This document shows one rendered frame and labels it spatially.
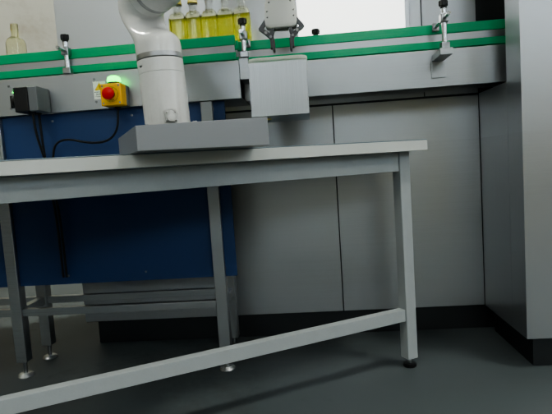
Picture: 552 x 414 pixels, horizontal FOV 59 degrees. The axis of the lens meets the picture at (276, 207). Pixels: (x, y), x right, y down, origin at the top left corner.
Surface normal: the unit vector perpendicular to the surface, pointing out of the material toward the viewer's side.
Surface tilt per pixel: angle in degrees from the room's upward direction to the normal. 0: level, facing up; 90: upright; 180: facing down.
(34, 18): 90
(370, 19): 90
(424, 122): 90
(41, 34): 90
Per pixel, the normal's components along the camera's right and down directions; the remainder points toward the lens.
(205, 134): 0.41, 0.05
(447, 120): -0.07, 0.09
